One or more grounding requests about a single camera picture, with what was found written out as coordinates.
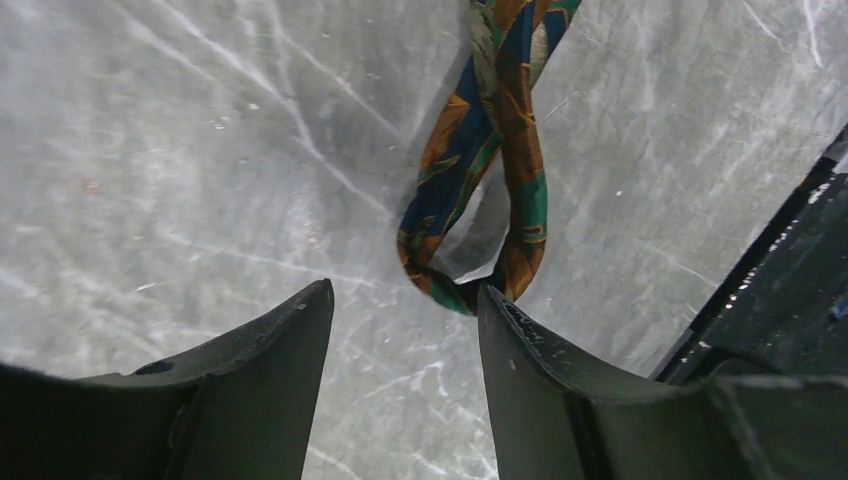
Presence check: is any colourful patterned tie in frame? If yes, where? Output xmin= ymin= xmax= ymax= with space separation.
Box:
xmin=396 ymin=1 xmax=580 ymax=316

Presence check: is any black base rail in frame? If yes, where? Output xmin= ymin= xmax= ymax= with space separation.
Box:
xmin=650 ymin=130 xmax=847 ymax=385

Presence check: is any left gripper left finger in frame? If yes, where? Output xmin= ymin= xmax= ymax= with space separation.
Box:
xmin=1 ymin=279 xmax=334 ymax=479

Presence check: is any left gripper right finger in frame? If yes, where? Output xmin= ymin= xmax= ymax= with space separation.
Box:
xmin=478 ymin=286 xmax=847 ymax=479

